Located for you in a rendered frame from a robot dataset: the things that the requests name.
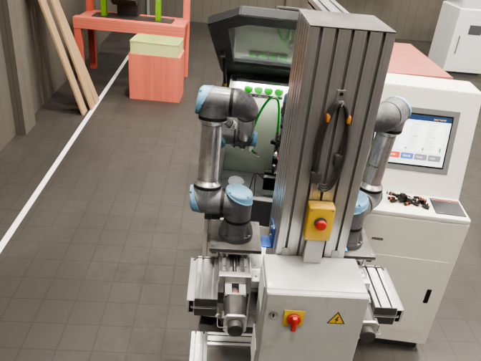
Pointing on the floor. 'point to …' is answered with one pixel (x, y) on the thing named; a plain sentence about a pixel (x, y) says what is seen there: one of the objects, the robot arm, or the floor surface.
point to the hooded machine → (458, 38)
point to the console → (436, 279)
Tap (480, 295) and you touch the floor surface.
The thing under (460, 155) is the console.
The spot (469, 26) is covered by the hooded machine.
